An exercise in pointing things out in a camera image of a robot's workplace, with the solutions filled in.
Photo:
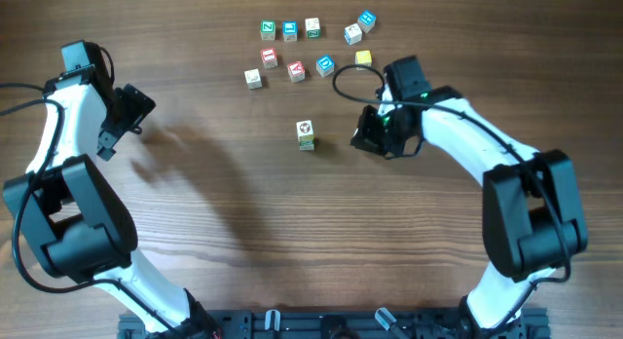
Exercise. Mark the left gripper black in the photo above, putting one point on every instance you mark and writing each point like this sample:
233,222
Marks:
140,105

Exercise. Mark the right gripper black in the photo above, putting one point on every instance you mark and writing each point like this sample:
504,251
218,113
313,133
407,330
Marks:
365,137

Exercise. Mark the yellow sided picture block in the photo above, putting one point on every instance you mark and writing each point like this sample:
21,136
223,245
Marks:
305,130

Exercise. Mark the white block teal side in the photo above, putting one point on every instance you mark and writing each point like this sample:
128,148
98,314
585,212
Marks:
306,142

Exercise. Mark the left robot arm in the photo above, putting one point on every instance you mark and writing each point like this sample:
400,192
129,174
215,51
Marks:
86,113

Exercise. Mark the yellow top block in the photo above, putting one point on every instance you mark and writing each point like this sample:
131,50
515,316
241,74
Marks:
363,59

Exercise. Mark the blue D block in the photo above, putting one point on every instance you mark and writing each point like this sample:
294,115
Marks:
325,66

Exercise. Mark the white block blue side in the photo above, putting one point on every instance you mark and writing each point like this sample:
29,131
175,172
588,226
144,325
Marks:
353,34

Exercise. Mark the red A block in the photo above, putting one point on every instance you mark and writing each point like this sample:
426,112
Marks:
296,71

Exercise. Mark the blue block far right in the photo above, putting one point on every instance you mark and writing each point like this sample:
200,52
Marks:
366,21

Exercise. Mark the plain block red side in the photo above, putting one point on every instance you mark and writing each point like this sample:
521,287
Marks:
253,79

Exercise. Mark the plain block green side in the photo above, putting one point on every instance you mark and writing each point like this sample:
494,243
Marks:
313,28

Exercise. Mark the red top block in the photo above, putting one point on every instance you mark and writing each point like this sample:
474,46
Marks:
269,58

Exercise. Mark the blue top block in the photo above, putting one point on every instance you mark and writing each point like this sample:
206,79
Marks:
290,31

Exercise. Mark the green N block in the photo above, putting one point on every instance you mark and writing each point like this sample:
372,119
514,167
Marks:
268,30

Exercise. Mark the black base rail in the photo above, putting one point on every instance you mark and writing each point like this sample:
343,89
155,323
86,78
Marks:
422,323

